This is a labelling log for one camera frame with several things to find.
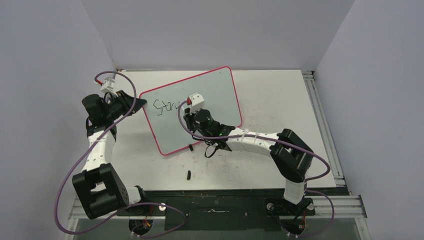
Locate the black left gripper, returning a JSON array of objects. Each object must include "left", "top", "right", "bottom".
[{"left": 104, "top": 90, "right": 146, "bottom": 121}]

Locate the pink framed whiteboard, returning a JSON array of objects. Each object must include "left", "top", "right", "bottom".
[{"left": 139, "top": 66, "right": 243, "bottom": 156}]

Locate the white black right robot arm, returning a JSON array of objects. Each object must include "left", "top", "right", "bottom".
[{"left": 183, "top": 108, "right": 313, "bottom": 214}]

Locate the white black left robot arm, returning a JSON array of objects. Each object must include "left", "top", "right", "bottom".
[{"left": 72, "top": 90, "right": 149, "bottom": 220}]

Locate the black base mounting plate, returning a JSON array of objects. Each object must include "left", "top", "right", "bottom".
[{"left": 116, "top": 188, "right": 319, "bottom": 232}]

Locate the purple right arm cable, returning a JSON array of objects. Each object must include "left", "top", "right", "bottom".
[{"left": 177, "top": 100, "right": 335, "bottom": 238}]

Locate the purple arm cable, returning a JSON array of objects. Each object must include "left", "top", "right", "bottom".
[
  {"left": 177, "top": 100, "right": 335, "bottom": 238},
  {"left": 53, "top": 70, "right": 188, "bottom": 239}
]

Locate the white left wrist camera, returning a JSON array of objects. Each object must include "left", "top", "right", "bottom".
[{"left": 100, "top": 77, "right": 118, "bottom": 97}]

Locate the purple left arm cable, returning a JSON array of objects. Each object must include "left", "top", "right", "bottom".
[{"left": 53, "top": 70, "right": 188, "bottom": 239}]

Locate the aluminium rail right side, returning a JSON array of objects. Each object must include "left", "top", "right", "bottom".
[{"left": 301, "top": 70, "right": 346, "bottom": 187}]

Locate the aluminium rail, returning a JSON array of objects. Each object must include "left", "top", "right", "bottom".
[
  {"left": 301, "top": 70, "right": 346, "bottom": 187},
  {"left": 68, "top": 195, "right": 368, "bottom": 220}
]

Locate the aluminium front rail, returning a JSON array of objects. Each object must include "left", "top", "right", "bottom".
[{"left": 68, "top": 195, "right": 368, "bottom": 220}]

